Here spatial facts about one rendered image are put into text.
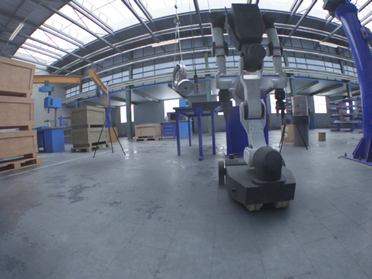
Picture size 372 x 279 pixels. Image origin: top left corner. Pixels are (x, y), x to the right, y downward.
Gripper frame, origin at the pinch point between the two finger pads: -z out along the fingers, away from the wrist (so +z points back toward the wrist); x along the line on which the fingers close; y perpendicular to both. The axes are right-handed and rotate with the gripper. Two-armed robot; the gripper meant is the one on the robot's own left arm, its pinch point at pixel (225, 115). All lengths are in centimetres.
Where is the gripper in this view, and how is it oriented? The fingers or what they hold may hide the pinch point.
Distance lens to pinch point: 121.8
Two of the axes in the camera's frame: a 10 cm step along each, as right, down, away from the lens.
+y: -9.8, 0.4, 1.9
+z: -0.9, -9.6, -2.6
